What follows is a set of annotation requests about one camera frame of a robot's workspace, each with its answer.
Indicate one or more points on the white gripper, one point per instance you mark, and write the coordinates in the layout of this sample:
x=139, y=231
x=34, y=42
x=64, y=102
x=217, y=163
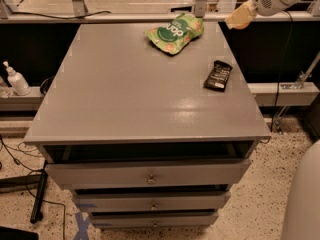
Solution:
x=266, y=1

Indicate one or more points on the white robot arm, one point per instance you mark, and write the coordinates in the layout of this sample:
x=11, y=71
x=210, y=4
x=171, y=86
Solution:
x=302, y=214

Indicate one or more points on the green snack bag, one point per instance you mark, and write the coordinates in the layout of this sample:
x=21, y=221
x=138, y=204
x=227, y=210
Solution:
x=172, y=37

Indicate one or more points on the grey drawer cabinet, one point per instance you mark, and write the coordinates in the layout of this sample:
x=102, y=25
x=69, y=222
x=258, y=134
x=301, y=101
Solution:
x=117, y=98

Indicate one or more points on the top grey drawer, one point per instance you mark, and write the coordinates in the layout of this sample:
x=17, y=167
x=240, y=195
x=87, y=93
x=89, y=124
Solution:
x=148, y=174

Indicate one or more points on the grey drawer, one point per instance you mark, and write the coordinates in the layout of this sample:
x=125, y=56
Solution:
x=148, y=174
x=184, y=218
x=151, y=201

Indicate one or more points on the middle grey drawer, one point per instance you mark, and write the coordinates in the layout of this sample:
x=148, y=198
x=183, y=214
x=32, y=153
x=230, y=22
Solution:
x=151, y=201

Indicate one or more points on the white pump bottle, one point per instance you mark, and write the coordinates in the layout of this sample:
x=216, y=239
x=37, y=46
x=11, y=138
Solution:
x=17, y=81

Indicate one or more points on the bottom grey drawer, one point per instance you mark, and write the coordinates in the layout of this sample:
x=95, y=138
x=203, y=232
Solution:
x=184, y=218

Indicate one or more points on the blue tape cross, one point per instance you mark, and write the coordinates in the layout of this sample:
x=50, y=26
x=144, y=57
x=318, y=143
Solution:
x=84, y=229

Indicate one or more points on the black metal floor bar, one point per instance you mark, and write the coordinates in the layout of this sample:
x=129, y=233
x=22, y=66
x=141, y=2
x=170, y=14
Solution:
x=36, y=214

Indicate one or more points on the dark tablet corner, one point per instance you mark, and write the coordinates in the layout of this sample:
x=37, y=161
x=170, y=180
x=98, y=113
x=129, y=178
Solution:
x=15, y=234

